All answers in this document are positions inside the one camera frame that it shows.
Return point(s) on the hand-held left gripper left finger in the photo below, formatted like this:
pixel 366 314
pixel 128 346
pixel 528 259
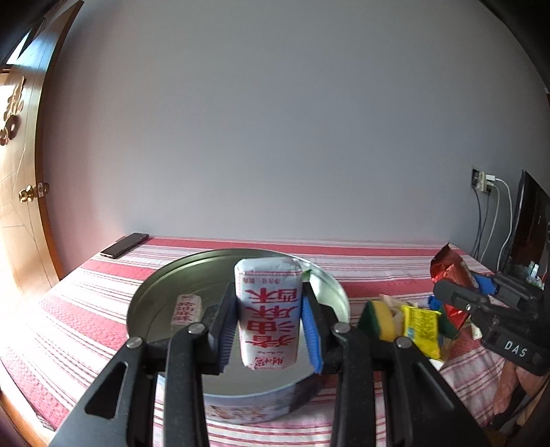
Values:
pixel 223 344

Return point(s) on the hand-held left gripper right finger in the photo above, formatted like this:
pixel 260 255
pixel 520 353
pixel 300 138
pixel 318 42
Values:
pixel 311 339

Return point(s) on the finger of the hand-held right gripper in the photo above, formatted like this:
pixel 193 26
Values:
pixel 457 296
pixel 483 283

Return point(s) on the blue cloth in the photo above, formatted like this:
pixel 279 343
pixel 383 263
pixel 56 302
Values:
pixel 435 303

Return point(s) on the red foil packet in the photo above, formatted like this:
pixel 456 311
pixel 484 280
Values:
pixel 449 266

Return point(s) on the yellow snack packet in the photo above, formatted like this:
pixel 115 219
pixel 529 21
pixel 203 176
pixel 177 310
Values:
pixel 423 331

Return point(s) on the small white red-print packet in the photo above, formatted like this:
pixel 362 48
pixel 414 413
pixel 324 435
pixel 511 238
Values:
pixel 187 311

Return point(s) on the white packet with red print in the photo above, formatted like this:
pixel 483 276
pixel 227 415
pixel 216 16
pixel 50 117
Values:
pixel 268 313

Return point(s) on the green yellow sponge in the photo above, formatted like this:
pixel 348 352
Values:
pixel 378 320

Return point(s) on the round metal tin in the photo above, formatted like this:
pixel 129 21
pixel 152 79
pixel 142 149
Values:
pixel 172 279

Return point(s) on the person's right hand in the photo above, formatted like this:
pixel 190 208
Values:
pixel 515 387

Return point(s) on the black monitor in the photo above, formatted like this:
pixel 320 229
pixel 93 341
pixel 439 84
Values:
pixel 530 223

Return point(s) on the white charger plug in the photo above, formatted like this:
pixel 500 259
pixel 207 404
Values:
pixel 490 177

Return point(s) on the black smartphone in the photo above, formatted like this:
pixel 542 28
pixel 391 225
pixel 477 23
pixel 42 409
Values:
pixel 124 246

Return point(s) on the red white striped bedspread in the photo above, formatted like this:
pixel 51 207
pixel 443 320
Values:
pixel 86 301

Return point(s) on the wooden door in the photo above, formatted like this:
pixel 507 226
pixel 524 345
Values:
pixel 25 240

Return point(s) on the gold door ornament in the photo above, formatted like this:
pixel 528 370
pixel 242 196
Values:
pixel 13 111

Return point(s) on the wall socket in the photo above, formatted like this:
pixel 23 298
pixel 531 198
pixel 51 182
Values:
pixel 481 178

